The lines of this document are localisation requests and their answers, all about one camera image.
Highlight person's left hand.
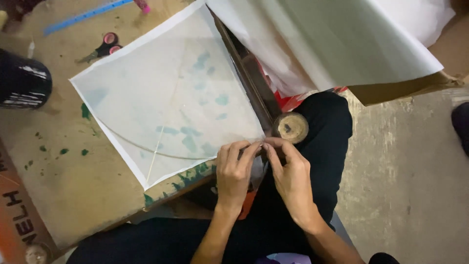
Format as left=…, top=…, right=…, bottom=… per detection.
left=215, top=140, right=264, bottom=214

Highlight white paper kite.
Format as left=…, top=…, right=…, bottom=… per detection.
left=69, top=0, right=266, bottom=191

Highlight orange plastic piece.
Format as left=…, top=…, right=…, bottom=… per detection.
left=237, top=190, right=258, bottom=220

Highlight dark wooden strip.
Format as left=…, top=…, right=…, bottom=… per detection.
left=210, top=9, right=282, bottom=130

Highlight pink plastic cap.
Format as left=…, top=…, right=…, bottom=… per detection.
left=133, top=0, right=151, bottom=15

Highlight stack of white paper sheets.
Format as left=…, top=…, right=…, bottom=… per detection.
left=205, top=0, right=456, bottom=98

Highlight black striped container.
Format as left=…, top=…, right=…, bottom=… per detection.
left=0, top=48, right=53, bottom=110

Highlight person's black trousers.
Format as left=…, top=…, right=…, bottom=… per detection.
left=66, top=91, right=354, bottom=264

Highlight round wooden spool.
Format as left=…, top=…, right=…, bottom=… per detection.
left=271, top=111, right=309, bottom=144

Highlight blue plastic ruler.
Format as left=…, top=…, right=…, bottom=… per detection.
left=43, top=0, right=135, bottom=37

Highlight person's right hand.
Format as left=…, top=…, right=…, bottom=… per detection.
left=262, top=137, right=316, bottom=230

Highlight red plastic bag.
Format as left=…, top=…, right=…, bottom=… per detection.
left=256, top=59, right=349, bottom=113

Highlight round tan lid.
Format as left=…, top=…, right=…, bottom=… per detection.
left=24, top=242, right=53, bottom=264

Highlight brown cardboard box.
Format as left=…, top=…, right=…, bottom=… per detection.
left=347, top=0, right=469, bottom=107

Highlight pink handled scissors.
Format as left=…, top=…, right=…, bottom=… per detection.
left=75, top=32, right=124, bottom=65

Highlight orange printed cardboard box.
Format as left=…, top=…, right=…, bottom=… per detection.
left=0, top=139, right=60, bottom=264

